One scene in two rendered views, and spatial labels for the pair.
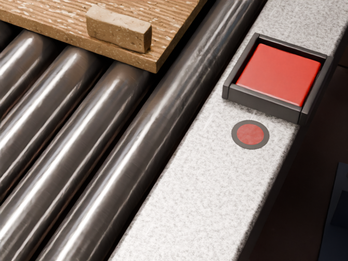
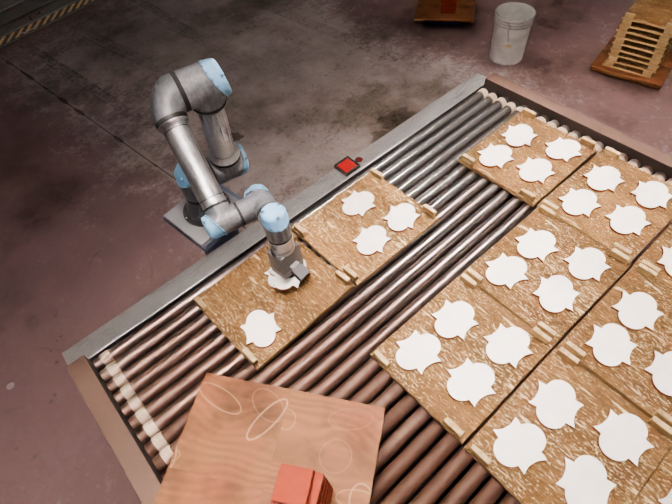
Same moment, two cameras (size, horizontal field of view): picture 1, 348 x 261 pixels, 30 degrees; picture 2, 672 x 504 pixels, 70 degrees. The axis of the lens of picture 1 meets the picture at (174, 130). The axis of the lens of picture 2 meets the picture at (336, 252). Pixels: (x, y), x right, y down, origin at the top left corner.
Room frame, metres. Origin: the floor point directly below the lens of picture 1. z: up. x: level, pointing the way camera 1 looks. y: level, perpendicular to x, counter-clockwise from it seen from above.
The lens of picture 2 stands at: (1.70, 0.54, 2.27)
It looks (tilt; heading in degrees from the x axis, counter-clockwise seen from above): 53 degrees down; 209
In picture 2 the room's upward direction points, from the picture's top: 8 degrees counter-clockwise
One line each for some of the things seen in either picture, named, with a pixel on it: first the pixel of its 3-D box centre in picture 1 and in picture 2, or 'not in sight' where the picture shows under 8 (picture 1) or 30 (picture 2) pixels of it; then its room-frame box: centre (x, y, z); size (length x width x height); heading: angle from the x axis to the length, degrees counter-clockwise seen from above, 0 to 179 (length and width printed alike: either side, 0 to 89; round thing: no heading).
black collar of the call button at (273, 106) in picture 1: (278, 77); (347, 166); (0.40, -0.09, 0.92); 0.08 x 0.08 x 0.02; 65
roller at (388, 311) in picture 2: not in sight; (424, 280); (0.81, 0.36, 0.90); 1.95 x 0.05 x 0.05; 155
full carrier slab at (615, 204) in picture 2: not in sight; (615, 199); (0.27, 0.89, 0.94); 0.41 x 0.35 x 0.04; 154
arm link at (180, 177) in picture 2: not in sight; (195, 177); (0.77, -0.54, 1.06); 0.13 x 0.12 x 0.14; 143
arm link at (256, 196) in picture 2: not in sight; (256, 205); (0.94, -0.14, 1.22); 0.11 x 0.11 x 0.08; 53
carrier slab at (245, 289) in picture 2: not in sight; (273, 293); (1.05, -0.09, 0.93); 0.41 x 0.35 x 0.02; 157
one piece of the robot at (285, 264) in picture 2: not in sight; (289, 260); (0.99, -0.03, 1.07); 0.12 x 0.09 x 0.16; 73
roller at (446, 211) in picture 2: not in sight; (392, 254); (0.74, 0.22, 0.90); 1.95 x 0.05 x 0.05; 155
